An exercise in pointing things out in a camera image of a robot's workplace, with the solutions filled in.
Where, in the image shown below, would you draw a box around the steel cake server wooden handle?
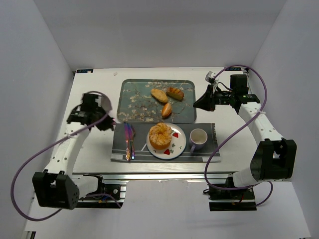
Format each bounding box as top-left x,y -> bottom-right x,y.
100,96 -> 112,112

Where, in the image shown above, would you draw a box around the iridescent knife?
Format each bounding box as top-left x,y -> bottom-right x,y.
124,122 -> 131,161

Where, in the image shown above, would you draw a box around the sliced baguette piece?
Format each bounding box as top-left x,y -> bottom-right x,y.
166,87 -> 184,101

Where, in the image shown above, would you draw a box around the purple ceramic mug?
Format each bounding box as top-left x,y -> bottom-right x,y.
189,128 -> 208,153

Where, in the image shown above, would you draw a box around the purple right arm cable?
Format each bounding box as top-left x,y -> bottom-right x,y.
204,65 -> 273,207

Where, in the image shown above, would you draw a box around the blossom pattern grey tray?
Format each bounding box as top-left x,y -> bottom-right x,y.
117,79 -> 197,123

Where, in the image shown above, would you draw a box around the oval flat bread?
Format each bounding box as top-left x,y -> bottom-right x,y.
151,88 -> 168,103

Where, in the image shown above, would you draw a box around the grey cloth placemat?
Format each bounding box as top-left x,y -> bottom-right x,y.
110,122 -> 221,163

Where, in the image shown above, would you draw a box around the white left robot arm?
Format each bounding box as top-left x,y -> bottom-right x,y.
32,91 -> 114,210

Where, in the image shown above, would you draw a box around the blue label right corner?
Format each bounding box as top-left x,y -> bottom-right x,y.
225,67 -> 242,72

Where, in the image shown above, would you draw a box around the watermelon pattern white plate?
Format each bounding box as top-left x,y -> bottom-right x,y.
146,123 -> 187,160

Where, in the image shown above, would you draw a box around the blue label left corner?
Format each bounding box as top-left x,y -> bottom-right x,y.
76,69 -> 93,74

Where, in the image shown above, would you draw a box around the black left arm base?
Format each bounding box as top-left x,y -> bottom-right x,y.
72,174 -> 126,209

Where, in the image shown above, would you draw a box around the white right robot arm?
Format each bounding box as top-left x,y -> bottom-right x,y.
193,71 -> 297,190

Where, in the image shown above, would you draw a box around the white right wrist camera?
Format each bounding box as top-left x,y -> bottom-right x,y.
205,71 -> 219,93

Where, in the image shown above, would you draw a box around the blue label corner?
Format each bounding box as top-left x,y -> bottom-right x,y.
76,69 -> 93,74
225,67 -> 242,72

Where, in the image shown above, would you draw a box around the round orange sponge cake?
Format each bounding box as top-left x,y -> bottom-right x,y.
149,122 -> 172,150

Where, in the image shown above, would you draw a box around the iridescent fork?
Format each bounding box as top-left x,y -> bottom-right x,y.
129,124 -> 135,160

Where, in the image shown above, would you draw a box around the sesame bun bread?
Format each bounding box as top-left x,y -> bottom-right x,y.
161,103 -> 172,119

